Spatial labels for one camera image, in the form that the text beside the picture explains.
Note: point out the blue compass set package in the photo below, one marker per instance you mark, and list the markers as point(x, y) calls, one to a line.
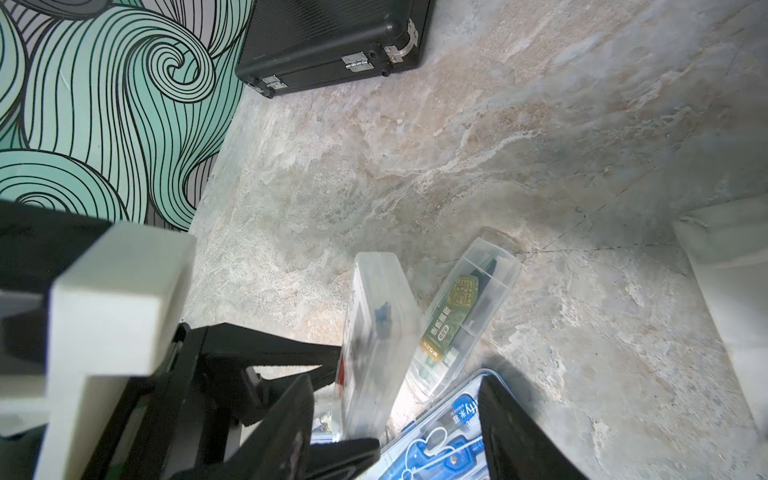
point(444, 443)

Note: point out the black briefcase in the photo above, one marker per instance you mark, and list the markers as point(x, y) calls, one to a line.
point(293, 46)

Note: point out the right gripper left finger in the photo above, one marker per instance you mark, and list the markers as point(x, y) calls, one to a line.
point(277, 448)

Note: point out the white canvas bag yellow handles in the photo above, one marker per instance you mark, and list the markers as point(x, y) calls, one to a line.
point(726, 245)

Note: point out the clear case red label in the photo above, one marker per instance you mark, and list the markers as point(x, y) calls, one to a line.
point(381, 331)

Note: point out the clear case green label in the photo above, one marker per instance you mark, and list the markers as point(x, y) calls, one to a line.
point(472, 293)

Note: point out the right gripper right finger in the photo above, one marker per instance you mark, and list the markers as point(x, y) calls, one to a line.
point(515, 446)

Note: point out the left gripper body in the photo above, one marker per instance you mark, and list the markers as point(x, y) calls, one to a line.
point(221, 384)

